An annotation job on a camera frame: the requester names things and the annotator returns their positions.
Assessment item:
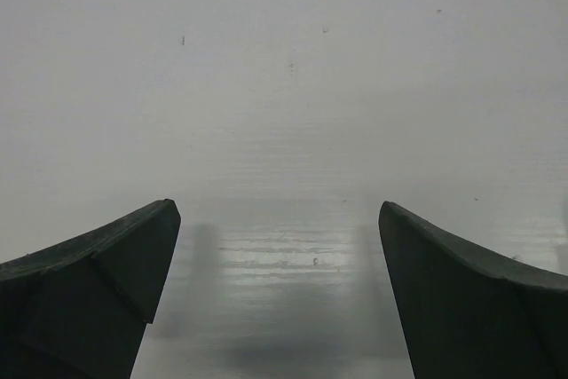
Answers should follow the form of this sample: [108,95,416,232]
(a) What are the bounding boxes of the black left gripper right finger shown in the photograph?
[378,201,567,378]

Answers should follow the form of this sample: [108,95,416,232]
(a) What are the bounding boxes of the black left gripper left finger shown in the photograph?
[1,199,181,378]

